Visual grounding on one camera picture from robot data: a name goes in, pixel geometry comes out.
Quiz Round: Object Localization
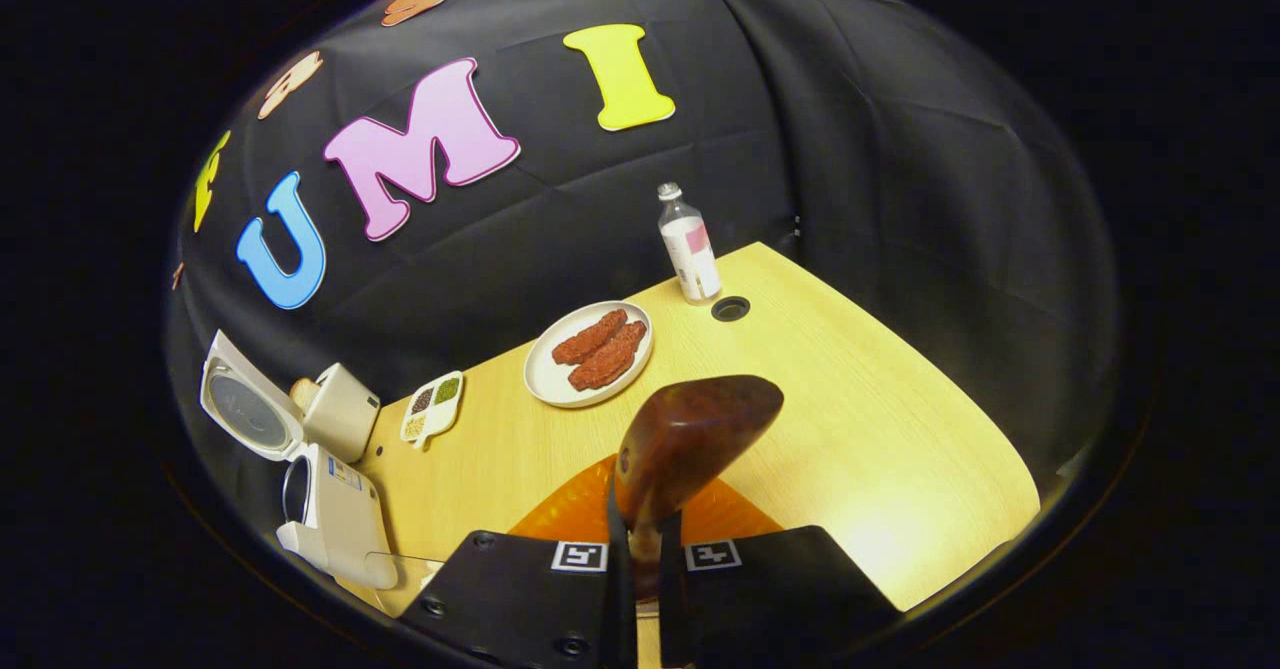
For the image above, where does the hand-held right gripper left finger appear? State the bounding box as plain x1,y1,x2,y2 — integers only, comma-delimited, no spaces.
398,454,638,669

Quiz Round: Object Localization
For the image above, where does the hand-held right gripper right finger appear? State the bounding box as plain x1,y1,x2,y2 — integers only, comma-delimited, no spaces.
657,479,901,669

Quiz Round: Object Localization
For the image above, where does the brown wooden spoon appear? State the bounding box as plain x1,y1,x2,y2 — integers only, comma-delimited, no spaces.
612,374,785,590

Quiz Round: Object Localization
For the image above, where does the white rice cooker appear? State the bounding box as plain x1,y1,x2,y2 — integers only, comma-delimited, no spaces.
199,329,399,590

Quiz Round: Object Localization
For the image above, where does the white divided dish of beans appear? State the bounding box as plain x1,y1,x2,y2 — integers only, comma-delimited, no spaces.
400,370,465,450

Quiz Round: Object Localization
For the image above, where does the white round plate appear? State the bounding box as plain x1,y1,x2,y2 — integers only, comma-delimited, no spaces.
523,300,655,409

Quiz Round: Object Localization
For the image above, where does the white toaster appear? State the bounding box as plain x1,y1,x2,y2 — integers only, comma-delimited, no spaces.
303,363,382,464

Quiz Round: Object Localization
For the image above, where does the red meat piece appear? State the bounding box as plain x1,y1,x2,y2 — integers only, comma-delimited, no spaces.
551,309,629,366
567,321,648,392

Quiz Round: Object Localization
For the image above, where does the clear bottle with pink label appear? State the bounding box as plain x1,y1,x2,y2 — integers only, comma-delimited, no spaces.
657,182,723,306

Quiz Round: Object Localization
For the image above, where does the black backdrop cloth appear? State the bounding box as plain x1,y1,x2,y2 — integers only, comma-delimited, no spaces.
165,0,1119,510

